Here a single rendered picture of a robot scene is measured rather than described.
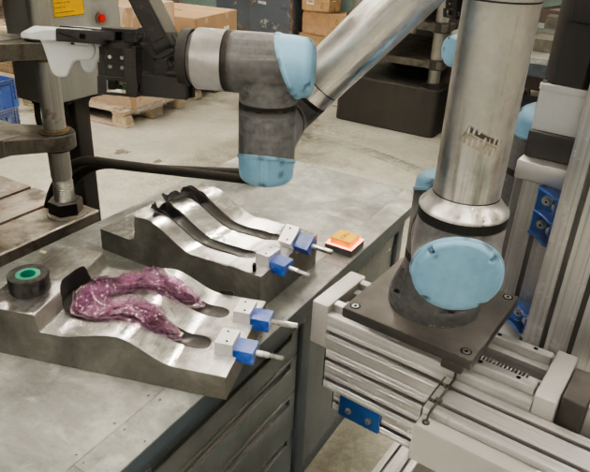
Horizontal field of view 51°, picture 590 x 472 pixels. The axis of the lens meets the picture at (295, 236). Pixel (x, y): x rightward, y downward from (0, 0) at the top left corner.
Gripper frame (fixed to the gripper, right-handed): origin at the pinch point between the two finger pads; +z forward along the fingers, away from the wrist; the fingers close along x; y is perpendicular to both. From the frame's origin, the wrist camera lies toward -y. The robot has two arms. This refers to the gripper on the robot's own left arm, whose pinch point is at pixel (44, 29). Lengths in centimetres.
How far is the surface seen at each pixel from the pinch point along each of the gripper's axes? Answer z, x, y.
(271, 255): -23, 50, 48
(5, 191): 72, 95, 55
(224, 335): -19, 24, 55
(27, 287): 20, 23, 49
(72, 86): 49, 99, 21
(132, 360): -3, 17, 59
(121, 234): 19, 62, 52
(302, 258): -28, 63, 53
